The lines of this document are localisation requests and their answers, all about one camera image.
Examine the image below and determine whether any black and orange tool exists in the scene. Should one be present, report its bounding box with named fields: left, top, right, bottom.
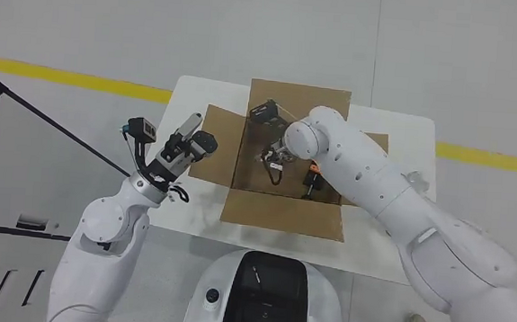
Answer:
left=300, top=161, right=326, bottom=201

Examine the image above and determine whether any robot body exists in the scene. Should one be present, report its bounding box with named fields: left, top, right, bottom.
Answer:
left=180, top=245, right=349, bottom=322

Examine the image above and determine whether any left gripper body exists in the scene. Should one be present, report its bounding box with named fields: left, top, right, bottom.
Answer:
left=128, top=143, right=195, bottom=201

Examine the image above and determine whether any clear plastic object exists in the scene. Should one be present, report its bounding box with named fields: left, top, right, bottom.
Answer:
left=399, top=168, right=432, bottom=194

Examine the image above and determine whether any large brown carton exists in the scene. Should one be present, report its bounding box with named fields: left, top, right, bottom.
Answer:
left=183, top=74, right=394, bottom=246

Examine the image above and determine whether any black cable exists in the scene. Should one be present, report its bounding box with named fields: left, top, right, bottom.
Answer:
left=166, top=183, right=192, bottom=204

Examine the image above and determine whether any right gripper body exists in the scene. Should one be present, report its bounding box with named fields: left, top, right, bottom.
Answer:
left=266, top=138, right=299, bottom=165

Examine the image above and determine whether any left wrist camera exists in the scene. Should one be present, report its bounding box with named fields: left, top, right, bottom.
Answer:
left=114, top=114, right=160, bottom=175

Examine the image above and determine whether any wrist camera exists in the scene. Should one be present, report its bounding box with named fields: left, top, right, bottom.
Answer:
left=247, top=96, right=290, bottom=129
left=114, top=114, right=160, bottom=175

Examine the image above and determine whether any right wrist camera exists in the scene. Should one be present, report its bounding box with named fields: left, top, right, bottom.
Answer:
left=247, top=96, right=290, bottom=129

